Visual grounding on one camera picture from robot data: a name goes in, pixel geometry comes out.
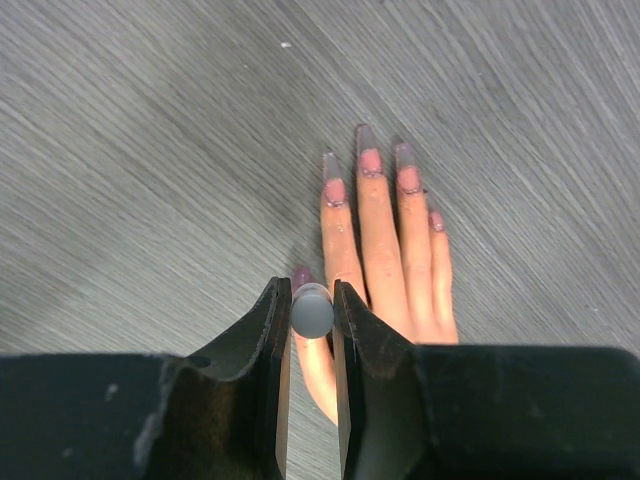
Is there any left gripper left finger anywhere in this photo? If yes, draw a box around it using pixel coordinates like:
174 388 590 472
1 278 292 479

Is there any white nail polish cap brush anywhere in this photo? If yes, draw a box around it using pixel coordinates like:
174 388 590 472
290 282 334 339

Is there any mannequin hand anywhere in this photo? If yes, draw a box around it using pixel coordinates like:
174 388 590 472
291 123 460 426

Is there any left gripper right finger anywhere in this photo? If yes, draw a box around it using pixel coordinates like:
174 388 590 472
333 282 639 479

